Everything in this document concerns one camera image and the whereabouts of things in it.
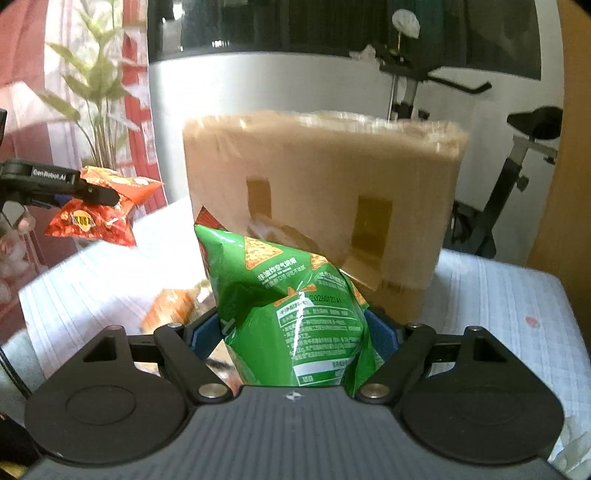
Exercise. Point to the black exercise bike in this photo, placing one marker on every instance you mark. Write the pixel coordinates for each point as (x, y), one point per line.
(480, 223)

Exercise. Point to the dark green chip bag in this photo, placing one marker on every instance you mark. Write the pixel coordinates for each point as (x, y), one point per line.
(289, 318)

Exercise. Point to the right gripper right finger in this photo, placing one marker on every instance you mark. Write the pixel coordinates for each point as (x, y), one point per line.
(405, 350)

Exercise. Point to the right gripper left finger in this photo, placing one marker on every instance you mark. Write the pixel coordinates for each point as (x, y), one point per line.
(183, 349)

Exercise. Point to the red window frame curtain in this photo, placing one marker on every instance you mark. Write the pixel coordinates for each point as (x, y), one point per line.
(142, 152)

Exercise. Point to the cardboard box with plastic liner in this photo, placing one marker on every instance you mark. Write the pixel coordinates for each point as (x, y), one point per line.
(372, 196)

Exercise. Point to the orange red snack bag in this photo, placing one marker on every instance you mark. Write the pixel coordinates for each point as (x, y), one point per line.
(113, 224)

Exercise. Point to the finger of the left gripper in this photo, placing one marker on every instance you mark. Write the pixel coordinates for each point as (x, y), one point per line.
(96, 194)

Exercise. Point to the artificial green plant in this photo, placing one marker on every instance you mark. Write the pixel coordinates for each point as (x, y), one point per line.
(90, 93)

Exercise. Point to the white cloth on bike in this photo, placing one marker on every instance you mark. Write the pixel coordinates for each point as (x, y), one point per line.
(406, 23)

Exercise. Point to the wooden door panel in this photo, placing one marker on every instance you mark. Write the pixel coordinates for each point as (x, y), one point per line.
(562, 245)

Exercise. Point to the yellow spicy strip packet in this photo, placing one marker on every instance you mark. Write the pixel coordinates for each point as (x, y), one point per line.
(170, 306)

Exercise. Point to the dark window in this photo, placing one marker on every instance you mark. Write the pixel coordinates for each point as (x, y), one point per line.
(495, 36)

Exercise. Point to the person left hand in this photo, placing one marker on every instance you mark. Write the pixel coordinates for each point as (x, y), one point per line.
(13, 252)

